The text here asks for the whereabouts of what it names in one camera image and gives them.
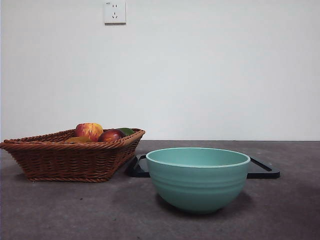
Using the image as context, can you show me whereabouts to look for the teal ceramic bowl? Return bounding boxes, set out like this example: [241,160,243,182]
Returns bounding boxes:
[145,147,252,215]

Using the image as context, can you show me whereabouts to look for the green fruit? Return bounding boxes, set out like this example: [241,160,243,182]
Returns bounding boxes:
[116,127,136,137]

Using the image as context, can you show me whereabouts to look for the red yellow apple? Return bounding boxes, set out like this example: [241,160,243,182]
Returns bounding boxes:
[75,122,104,143]

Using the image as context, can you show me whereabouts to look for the yellow brown fruit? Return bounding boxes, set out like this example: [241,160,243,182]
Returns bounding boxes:
[65,136,93,144]

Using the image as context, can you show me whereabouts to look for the brown wicker basket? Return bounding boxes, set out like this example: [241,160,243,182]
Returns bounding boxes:
[0,127,146,183]

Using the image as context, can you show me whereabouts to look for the black rectangular tray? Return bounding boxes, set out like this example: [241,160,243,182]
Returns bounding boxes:
[124,154,281,180]

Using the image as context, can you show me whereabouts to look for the white wall socket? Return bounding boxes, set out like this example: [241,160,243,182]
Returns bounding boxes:
[104,0,127,25]

